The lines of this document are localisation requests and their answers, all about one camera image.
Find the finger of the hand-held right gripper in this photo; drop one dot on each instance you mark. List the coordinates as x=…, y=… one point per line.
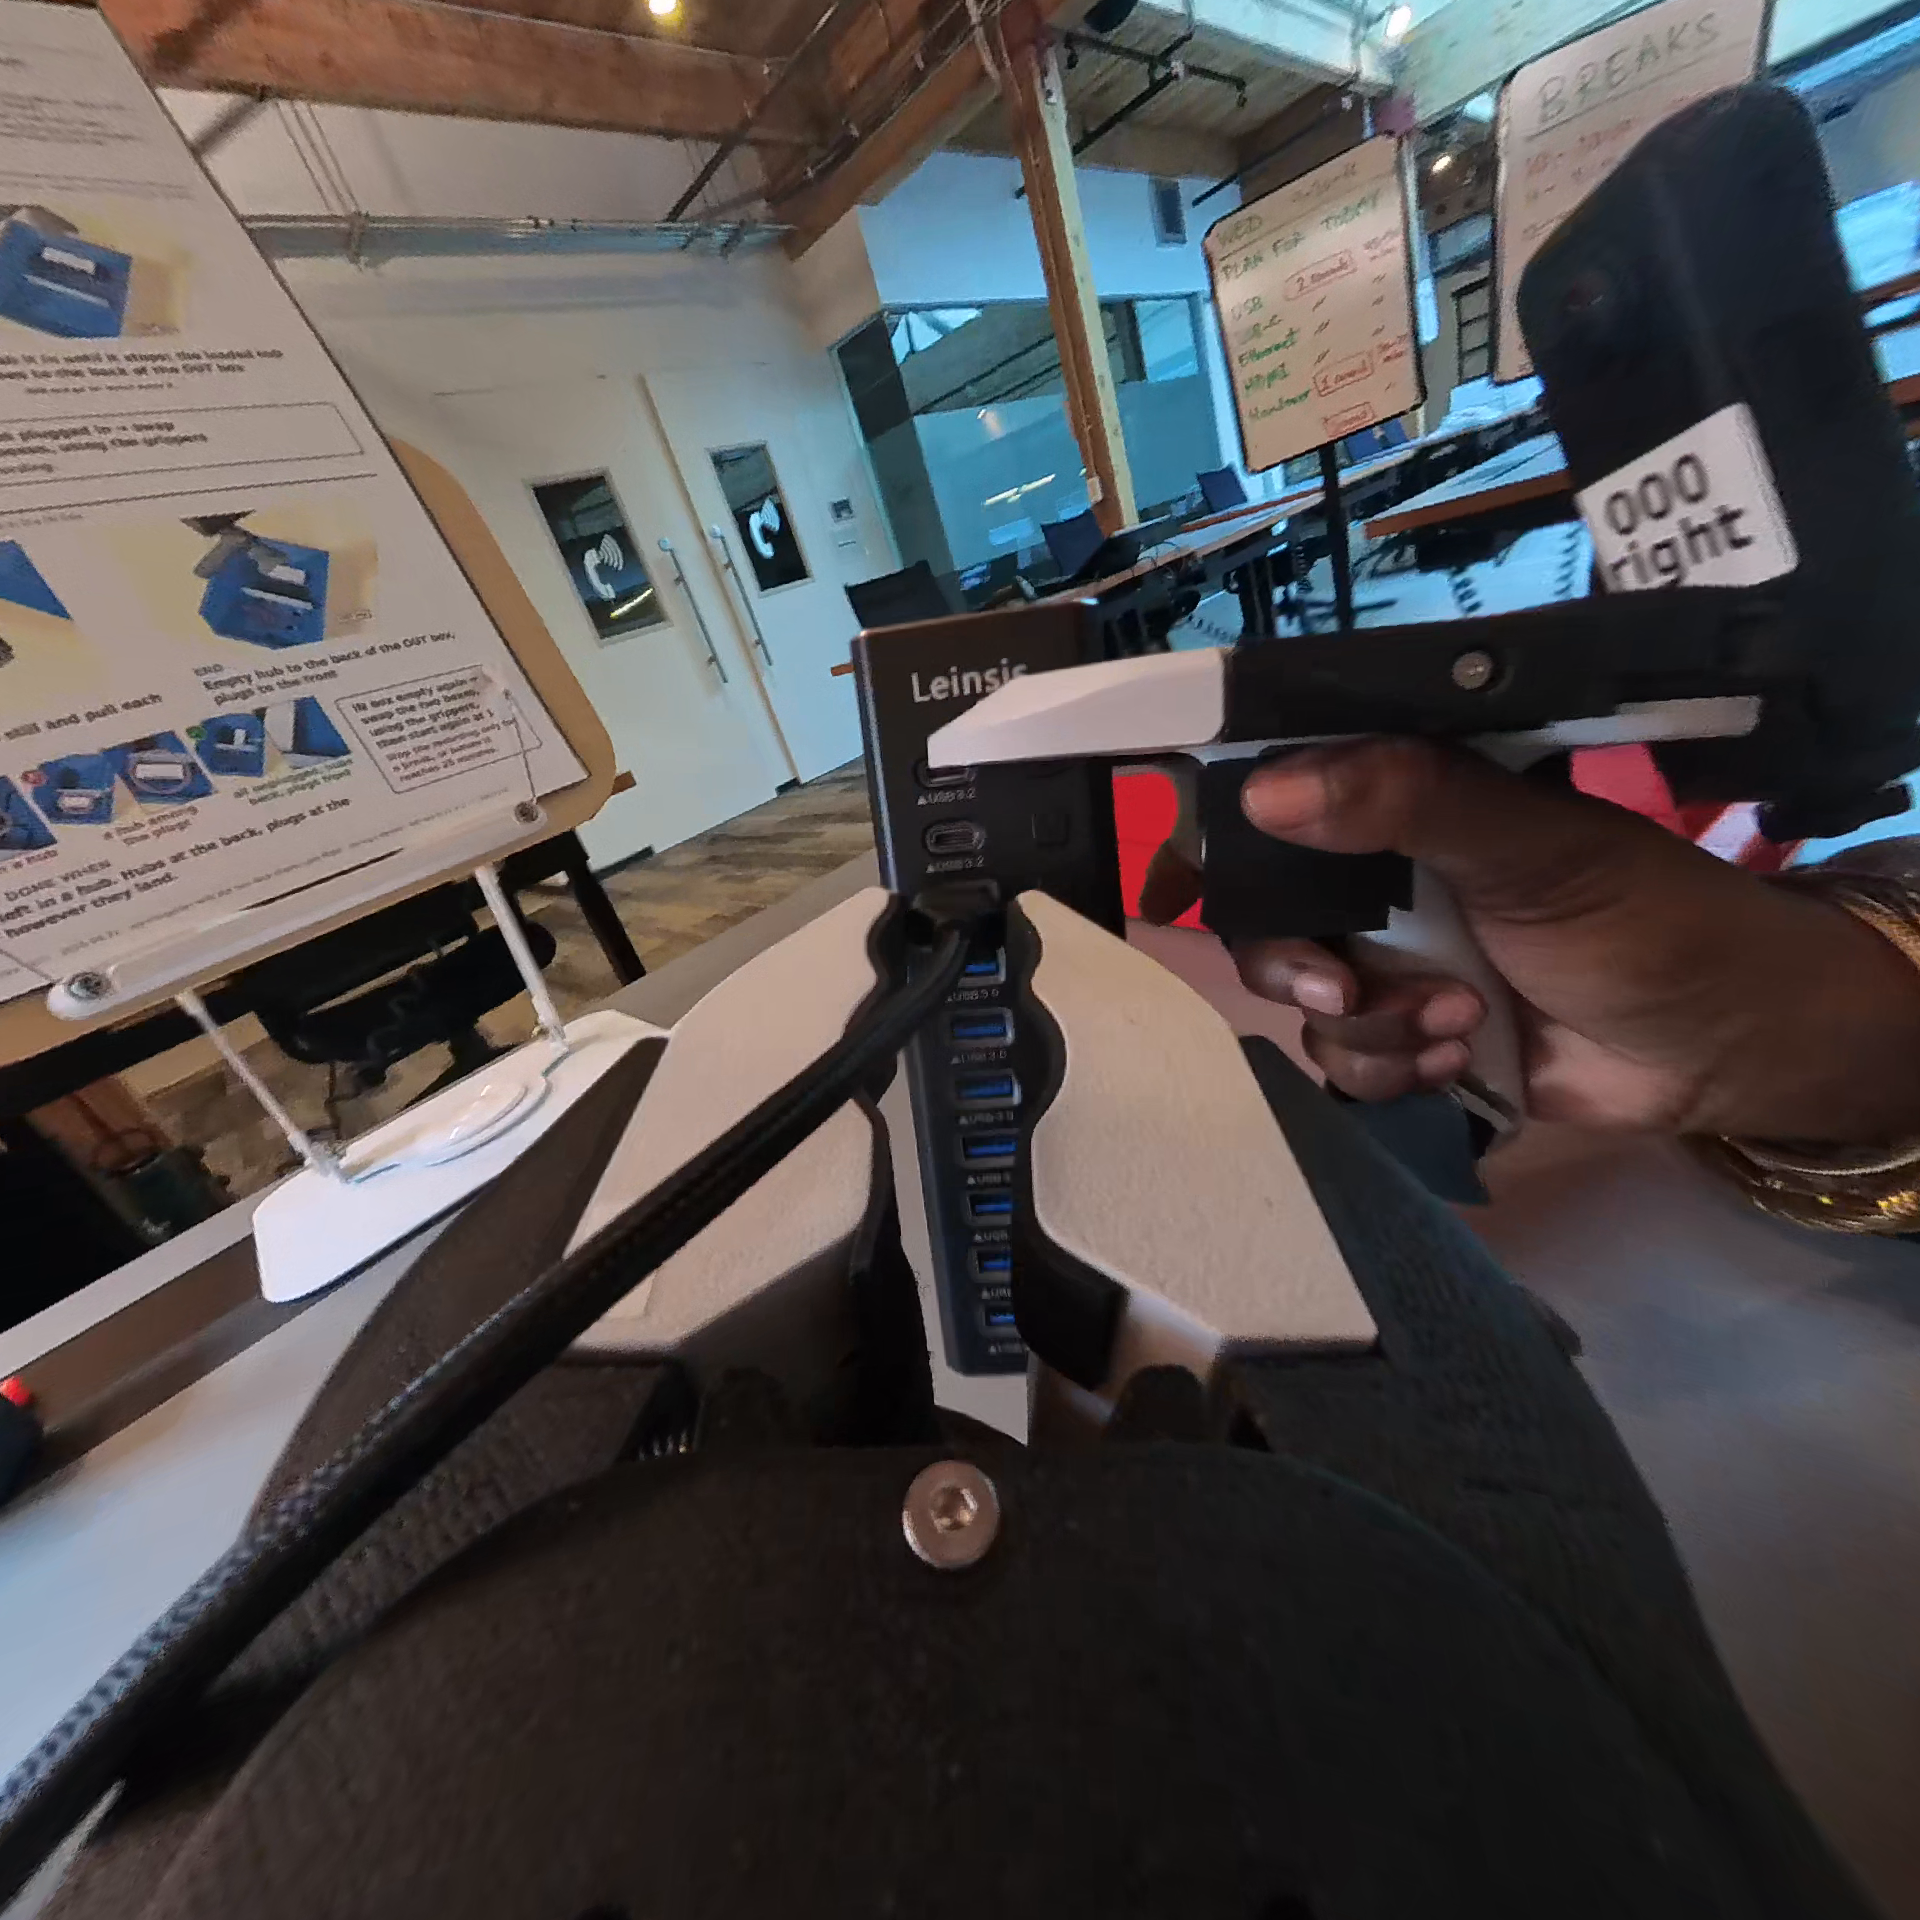
x=1096, y=705

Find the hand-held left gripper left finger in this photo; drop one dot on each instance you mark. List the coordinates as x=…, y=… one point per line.
x=719, y=1170

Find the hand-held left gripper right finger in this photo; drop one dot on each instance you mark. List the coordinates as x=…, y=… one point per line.
x=1184, y=1170

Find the black usb hub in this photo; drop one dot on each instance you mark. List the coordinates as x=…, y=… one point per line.
x=990, y=838

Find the person's right hand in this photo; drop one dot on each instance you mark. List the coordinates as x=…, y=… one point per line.
x=1619, y=977

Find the large handwritten whiteboard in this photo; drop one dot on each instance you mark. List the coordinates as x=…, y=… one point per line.
x=1591, y=91

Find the white poster stand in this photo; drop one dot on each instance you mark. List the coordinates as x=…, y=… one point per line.
x=391, y=1199

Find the black phone sign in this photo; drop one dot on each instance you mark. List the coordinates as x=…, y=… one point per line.
x=600, y=558
x=761, y=522

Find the handwritten plan whiteboard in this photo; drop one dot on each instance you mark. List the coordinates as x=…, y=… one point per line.
x=1314, y=300

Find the black office chair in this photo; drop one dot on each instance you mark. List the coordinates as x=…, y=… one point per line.
x=391, y=977

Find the wooden easel board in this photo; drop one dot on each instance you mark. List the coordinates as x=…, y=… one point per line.
x=501, y=601

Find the metal conduit pipe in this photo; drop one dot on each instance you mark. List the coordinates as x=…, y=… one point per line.
x=525, y=237

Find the small red black device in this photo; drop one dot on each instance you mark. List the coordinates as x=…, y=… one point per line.
x=17, y=1442

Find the instruction poster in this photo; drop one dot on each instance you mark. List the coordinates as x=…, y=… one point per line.
x=224, y=450

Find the wooden support post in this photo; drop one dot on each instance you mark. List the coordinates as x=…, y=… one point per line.
x=1074, y=300

